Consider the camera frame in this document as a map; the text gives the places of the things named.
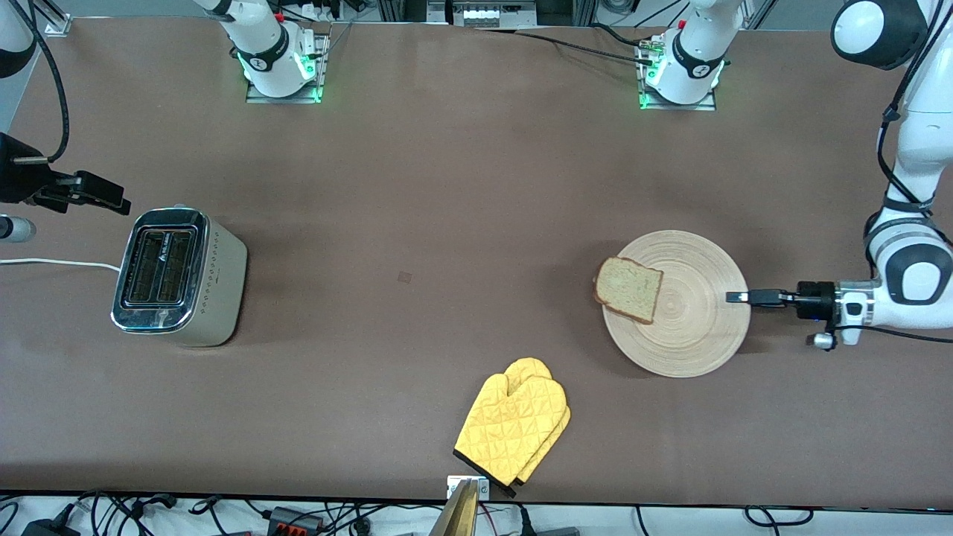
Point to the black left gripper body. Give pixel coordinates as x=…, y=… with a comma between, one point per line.
x=814, y=299

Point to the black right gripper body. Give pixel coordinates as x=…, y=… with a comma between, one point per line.
x=21, y=181

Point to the round wooden plate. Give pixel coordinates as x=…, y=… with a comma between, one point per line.
x=692, y=327

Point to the brown bread slice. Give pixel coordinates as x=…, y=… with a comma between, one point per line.
x=629, y=290

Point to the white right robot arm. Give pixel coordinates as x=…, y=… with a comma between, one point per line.
x=272, y=67

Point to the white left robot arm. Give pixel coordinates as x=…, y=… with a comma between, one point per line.
x=923, y=134

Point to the silver two-slot toaster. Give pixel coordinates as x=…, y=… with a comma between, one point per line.
x=179, y=298

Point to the yellow quilted oven mitt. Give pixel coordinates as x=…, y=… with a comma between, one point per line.
x=506, y=428
x=530, y=368

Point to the black power adapter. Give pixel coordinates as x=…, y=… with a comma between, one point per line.
x=48, y=530

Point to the red black connector block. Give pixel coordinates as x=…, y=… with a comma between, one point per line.
x=294, y=519

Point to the grey power strip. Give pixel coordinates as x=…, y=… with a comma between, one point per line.
x=484, y=15

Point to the aluminium frame corner bracket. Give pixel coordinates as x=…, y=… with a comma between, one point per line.
x=59, y=26

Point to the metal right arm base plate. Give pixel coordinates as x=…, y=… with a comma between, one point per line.
x=257, y=97

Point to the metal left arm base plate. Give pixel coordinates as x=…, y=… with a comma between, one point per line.
x=707, y=106

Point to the small metal stand bracket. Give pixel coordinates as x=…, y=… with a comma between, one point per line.
x=484, y=487

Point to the gold camera stand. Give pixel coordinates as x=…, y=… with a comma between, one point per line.
x=458, y=517

